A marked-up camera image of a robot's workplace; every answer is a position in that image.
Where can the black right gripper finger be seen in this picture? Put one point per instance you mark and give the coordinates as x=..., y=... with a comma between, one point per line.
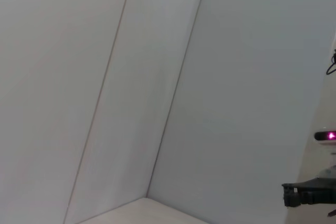
x=291, y=195

